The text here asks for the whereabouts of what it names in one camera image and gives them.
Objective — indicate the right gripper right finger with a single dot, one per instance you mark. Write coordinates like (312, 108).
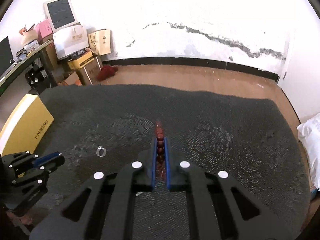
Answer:
(218, 206)

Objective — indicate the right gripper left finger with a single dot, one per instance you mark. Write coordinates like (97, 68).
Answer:
(103, 207)

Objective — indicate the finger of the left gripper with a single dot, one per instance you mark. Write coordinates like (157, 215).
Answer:
(50, 162)

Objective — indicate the yellow Kadigao gift box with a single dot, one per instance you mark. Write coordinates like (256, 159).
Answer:
(26, 126)

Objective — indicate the black patterned table cloth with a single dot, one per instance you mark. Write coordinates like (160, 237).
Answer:
(103, 128)

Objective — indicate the black speaker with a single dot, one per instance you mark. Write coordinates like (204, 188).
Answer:
(34, 77)

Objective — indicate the brown cardboard box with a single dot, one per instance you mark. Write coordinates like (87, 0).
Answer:
(88, 73)

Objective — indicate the yellow black cardboard box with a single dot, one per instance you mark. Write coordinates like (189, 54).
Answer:
(83, 60)

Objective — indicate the red cloth on floor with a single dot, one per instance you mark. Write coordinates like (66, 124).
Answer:
(106, 72)

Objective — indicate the black desk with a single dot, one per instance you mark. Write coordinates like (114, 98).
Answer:
(16, 69)

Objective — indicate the white paper shopping bag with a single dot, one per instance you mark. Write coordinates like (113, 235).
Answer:
(69, 40)

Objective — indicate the white pillow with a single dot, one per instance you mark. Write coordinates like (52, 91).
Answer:
(309, 136)

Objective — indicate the beige paper shopping bag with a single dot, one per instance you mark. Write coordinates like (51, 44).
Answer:
(100, 42)

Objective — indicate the pink box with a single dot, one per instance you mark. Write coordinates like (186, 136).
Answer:
(43, 29)

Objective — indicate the old white monitor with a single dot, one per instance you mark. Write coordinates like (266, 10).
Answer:
(60, 14)

